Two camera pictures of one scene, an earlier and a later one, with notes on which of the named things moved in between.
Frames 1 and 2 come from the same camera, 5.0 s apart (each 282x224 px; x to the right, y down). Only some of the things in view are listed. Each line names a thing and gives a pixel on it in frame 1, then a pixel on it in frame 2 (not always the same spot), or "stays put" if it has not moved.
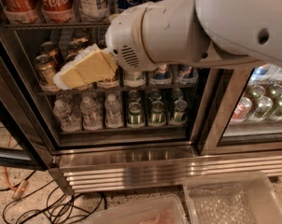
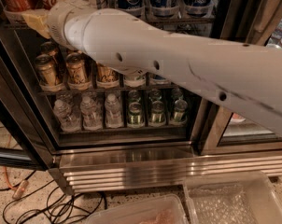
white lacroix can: [133, 77] stays put
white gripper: [123, 38] -> [56, 20]
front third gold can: [108, 83] stays put
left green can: [134, 109] stays put
